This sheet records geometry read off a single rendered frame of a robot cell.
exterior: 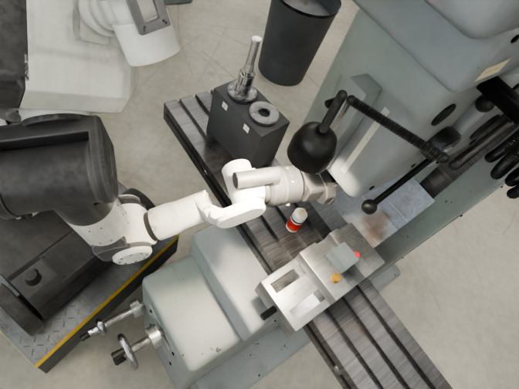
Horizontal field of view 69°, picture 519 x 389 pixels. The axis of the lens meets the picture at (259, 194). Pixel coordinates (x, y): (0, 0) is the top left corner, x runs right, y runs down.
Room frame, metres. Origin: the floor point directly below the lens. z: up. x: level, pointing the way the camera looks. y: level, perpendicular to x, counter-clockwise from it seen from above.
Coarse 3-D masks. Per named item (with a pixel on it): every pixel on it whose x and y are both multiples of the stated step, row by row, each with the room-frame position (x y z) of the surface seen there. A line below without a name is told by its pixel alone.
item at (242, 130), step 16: (224, 96) 0.83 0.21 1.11; (240, 96) 0.84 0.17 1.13; (256, 96) 0.88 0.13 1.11; (224, 112) 0.81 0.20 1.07; (240, 112) 0.80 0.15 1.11; (256, 112) 0.81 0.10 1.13; (272, 112) 0.84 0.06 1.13; (208, 128) 0.84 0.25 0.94; (224, 128) 0.81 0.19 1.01; (240, 128) 0.78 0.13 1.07; (256, 128) 0.76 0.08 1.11; (272, 128) 0.79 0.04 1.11; (224, 144) 0.80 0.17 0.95; (240, 144) 0.77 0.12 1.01; (256, 144) 0.74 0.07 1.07; (272, 144) 0.80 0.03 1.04; (256, 160) 0.76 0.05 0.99; (272, 160) 0.84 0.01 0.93
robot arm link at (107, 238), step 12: (120, 204) 0.31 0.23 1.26; (108, 216) 0.25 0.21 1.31; (120, 216) 0.28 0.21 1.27; (84, 228) 0.22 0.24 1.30; (96, 228) 0.23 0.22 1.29; (108, 228) 0.25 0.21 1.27; (120, 228) 0.27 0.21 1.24; (96, 240) 0.23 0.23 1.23; (108, 240) 0.25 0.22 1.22; (120, 240) 0.26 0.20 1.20; (96, 252) 0.23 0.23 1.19; (108, 252) 0.24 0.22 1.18; (120, 252) 0.25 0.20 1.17; (132, 252) 0.26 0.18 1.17; (144, 252) 0.28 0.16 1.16; (120, 264) 0.25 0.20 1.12
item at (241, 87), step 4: (240, 80) 0.85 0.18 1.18; (244, 80) 0.84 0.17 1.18; (252, 80) 0.86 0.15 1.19; (236, 84) 0.85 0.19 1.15; (240, 84) 0.85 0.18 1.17; (244, 84) 0.84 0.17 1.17; (248, 84) 0.85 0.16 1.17; (252, 84) 0.86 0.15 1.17; (236, 88) 0.85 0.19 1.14; (240, 88) 0.84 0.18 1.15; (244, 88) 0.85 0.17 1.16; (248, 88) 0.85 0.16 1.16; (236, 92) 0.85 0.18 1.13; (240, 92) 0.84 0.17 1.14; (244, 92) 0.85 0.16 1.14; (248, 92) 0.86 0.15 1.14
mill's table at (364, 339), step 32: (192, 96) 0.96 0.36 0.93; (192, 128) 0.82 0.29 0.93; (192, 160) 0.75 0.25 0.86; (224, 160) 0.76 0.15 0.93; (224, 192) 0.65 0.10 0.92; (256, 224) 0.59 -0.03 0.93; (320, 224) 0.68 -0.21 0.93; (256, 256) 0.52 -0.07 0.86; (288, 256) 0.54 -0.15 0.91; (352, 288) 0.52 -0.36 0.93; (320, 320) 0.39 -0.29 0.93; (352, 320) 0.43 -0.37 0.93; (384, 320) 0.47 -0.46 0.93; (320, 352) 0.34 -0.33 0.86; (352, 352) 0.35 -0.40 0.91; (384, 352) 0.39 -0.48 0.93; (416, 352) 0.42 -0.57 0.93; (352, 384) 0.28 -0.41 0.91; (384, 384) 0.31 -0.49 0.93; (416, 384) 0.34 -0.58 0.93; (448, 384) 0.38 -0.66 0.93
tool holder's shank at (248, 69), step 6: (258, 36) 0.88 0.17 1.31; (252, 42) 0.86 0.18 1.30; (258, 42) 0.86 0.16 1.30; (252, 48) 0.86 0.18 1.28; (258, 48) 0.86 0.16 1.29; (252, 54) 0.86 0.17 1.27; (246, 60) 0.86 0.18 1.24; (252, 60) 0.86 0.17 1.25; (246, 66) 0.86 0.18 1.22; (252, 66) 0.86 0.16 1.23; (246, 72) 0.85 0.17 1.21; (252, 72) 0.86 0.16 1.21
